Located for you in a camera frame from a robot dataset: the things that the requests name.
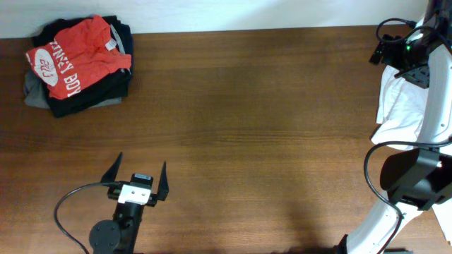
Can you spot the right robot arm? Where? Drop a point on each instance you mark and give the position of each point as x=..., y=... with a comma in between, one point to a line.
x=416, y=180

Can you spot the red t-shirt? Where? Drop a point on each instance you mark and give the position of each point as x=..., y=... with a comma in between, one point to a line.
x=77, y=58

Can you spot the black folded garment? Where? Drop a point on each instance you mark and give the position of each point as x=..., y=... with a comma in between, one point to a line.
x=110, y=89

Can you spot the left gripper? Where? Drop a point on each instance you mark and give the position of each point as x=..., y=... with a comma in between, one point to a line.
x=155, y=197

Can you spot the grey folded garment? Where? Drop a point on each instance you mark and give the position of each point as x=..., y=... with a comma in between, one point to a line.
x=34, y=92

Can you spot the white t-shirt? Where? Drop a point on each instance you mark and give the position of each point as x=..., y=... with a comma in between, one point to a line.
x=407, y=112

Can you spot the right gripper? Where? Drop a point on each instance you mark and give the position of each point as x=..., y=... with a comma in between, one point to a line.
x=385, y=51

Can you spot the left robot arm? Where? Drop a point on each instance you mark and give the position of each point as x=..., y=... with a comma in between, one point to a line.
x=119, y=234

